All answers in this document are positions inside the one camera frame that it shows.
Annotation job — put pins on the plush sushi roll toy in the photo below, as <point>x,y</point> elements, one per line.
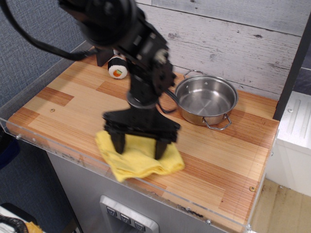
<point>117,66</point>

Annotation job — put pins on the yellow object bottom left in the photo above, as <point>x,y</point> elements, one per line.
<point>33,228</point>

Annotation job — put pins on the white appliance on right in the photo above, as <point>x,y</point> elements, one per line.
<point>290,161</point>

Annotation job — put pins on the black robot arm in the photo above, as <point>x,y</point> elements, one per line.
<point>121,25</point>

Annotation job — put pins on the yellow towel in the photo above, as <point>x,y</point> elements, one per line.
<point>137,160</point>

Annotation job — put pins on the dark vertical frame post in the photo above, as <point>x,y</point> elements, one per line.
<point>103,56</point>

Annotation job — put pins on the dark right frame post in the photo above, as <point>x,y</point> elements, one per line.
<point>294,71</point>

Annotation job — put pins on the silver dispenser panel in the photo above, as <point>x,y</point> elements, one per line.
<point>122,219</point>

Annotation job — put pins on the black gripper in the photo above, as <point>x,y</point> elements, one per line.
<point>148,123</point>

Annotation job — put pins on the clear acrylic guard rail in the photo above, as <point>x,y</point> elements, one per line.
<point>58,107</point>

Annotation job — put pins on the stainless steel pot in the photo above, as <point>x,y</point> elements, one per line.
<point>206,100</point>

